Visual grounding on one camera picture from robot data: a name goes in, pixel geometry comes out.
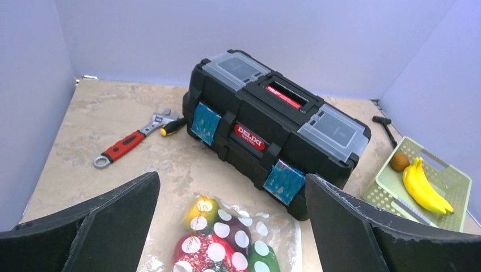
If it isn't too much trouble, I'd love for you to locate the yellow black screwdriver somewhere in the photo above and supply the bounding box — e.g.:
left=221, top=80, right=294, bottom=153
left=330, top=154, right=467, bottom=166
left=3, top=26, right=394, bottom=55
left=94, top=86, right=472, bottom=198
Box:
left=160, top=117, right=187, bottom=137

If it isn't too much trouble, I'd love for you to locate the brown kiwi fruit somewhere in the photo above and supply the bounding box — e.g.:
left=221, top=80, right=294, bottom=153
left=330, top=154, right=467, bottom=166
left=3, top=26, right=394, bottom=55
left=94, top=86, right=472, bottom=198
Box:
left=389, top=151, right=411, bottom=173

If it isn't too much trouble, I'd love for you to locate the red handled adjustable wrench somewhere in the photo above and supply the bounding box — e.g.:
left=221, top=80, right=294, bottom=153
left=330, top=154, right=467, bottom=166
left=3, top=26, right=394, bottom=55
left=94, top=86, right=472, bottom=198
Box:
left=93, top=109, right=182, bottom=169

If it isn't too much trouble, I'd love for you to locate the yellow banana bunch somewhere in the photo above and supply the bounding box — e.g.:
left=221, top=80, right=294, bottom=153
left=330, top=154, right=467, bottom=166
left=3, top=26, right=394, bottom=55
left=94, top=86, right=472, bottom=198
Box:
left=402, top=157, right=454, bottom=215

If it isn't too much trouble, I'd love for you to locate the black plastic toolbox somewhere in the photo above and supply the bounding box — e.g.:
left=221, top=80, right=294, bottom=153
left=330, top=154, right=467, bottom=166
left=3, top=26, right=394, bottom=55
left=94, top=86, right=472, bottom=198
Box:
left=182, top=49, right=371, bottom=221

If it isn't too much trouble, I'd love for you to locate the yellow lemon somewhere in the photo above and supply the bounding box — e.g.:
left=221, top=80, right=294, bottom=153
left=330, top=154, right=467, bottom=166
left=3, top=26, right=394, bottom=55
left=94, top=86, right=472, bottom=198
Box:
left=183, top=196, right=220, bottom=231

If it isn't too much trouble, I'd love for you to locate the light green plastic basket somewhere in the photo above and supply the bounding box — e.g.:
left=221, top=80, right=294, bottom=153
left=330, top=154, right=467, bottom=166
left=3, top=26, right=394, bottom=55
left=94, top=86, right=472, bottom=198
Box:
left=361, top=137, right=471, bottom=232

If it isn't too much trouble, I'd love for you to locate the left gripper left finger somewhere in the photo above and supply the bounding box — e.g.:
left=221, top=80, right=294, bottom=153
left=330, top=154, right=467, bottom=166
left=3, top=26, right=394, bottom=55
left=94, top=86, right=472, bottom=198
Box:
left=1, top=172, right=161, bottom=271

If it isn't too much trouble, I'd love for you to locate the clear zip top bag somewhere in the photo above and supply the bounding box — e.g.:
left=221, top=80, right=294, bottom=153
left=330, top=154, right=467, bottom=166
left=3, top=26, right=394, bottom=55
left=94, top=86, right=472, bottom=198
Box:
left=167, top=193, right=303, bottom=271

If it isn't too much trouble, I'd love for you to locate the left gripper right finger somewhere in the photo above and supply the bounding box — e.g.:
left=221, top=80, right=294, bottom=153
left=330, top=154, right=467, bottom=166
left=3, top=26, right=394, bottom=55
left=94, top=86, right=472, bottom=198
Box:
left=306, top=174, right=480, bottom=271

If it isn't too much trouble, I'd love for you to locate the black T-handle tool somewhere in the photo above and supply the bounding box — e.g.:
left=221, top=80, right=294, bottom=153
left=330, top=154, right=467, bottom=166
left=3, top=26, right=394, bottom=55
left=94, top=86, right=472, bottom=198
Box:
left=372, top=116, right=398, bottom=149

